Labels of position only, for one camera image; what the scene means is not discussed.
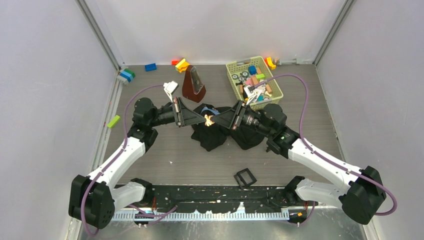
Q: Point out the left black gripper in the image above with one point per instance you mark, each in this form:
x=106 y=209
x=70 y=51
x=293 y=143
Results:
x=185 y=116

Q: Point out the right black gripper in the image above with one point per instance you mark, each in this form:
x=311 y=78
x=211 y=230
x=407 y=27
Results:
x=236 y=113

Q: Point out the gold brooch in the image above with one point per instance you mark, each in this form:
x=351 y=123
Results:
x=208 y=121

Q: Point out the black printed t-shirt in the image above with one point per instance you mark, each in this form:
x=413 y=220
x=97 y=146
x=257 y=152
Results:
x=213 y=136

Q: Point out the black square jewellery box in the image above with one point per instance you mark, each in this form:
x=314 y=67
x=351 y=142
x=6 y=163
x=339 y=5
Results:
x=245 y=178

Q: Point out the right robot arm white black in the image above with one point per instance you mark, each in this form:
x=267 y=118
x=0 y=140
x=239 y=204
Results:
x=357 y=191

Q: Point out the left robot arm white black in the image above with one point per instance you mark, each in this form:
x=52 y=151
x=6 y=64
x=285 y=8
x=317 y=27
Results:
x=95 y=198

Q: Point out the brown metronome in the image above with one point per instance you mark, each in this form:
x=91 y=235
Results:
x=193 y=88

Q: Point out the green plastic basket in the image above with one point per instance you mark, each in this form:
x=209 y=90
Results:
x=239 y=77

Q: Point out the yellow red blocks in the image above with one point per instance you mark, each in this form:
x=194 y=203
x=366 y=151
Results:
x=180 y=65

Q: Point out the blue cube in basket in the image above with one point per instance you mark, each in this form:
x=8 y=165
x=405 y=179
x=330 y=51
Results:
x=252 y=70

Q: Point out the blue brick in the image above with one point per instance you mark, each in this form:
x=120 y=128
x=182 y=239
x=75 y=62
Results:
x=150 y=67

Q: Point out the orange yellow blocks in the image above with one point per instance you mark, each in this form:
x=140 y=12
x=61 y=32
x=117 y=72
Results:
x=269 y=62

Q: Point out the blue green white blocks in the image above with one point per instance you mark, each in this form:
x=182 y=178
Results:
x=125 y=76

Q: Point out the green block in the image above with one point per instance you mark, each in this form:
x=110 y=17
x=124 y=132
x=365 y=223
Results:
x=113 y=121

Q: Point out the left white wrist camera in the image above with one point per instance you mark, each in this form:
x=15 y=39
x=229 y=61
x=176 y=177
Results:
x=169 y=89

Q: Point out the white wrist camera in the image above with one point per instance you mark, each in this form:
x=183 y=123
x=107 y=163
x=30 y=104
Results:
x=169 y=89
x=252 y=94

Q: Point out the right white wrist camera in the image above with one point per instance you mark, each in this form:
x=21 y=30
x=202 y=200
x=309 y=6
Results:
x=252 y=94

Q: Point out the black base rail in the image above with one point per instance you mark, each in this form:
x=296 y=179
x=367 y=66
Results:
x=220 y=199

